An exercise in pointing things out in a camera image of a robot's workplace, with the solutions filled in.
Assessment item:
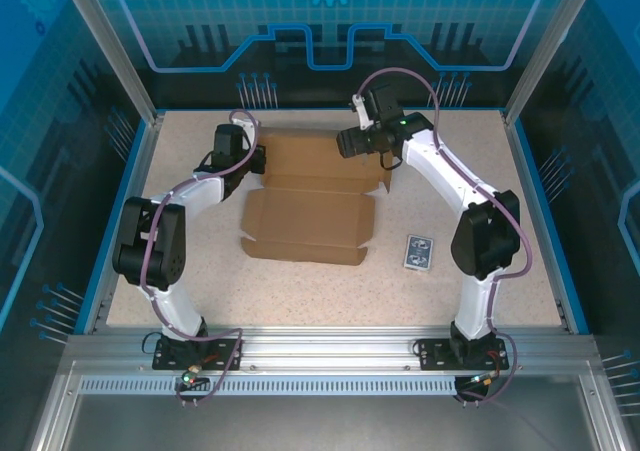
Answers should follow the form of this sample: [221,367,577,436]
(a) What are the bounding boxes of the brown cardboard box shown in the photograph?
[238,126,392,268]

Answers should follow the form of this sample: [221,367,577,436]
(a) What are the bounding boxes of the blue playing card deck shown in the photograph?
[402,234,435,272]

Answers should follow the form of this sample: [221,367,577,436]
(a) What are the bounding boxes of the thin blue table edge trim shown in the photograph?
[154,105,506,114]

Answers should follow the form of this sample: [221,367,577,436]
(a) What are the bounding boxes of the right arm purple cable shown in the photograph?
[354,67,532,408]

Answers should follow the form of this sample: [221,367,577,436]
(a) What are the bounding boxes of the aluminium side rail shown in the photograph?
[82,112,166,336]

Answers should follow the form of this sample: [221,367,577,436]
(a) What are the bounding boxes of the aluminium frame post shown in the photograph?
[54,0,166,127]
[502,0,604,127]

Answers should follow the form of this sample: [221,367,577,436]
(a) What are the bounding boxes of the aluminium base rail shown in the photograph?
[64,326,601,375]

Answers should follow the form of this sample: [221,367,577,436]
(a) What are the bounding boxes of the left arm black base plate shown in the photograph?
[152,337,245,372]

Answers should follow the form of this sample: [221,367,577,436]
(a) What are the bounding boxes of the small power connector with wires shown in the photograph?
[462,370,504,390]
[173,364,211,390]

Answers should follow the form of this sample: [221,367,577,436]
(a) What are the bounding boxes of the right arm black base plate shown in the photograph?
[416,337,506,372]

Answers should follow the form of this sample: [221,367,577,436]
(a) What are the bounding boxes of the slotted grey cable duct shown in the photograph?
[77,376,466,397]

